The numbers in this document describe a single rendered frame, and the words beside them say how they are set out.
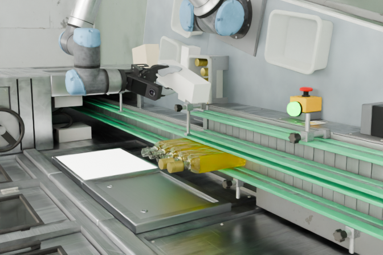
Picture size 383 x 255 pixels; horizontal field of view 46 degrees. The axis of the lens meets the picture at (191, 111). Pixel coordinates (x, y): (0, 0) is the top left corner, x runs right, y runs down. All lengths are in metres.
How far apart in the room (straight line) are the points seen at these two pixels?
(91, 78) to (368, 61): 0.78
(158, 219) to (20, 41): 3.95
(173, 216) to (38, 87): 1.19
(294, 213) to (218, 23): 0.63
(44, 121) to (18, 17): 2.86
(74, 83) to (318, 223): 0.79
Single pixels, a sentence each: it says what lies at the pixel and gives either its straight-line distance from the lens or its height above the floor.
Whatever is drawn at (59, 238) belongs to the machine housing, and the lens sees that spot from 1.42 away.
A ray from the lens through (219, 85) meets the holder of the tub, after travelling 1.81.
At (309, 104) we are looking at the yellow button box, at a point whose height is 0.81.
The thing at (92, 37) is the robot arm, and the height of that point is 1.39.
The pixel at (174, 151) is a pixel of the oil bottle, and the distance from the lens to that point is 1.56.
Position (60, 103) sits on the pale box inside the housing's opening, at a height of 1.17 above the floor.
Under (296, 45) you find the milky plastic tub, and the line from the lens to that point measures 1.54.
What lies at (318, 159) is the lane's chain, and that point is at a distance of 1.33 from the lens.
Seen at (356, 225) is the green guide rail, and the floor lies 0.96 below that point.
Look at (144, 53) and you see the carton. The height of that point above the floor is 0.82.
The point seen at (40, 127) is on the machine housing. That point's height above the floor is 1.30.
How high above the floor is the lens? 1.83
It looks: 31 degrees down
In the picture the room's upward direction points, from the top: 96 degrees counter-clockwise
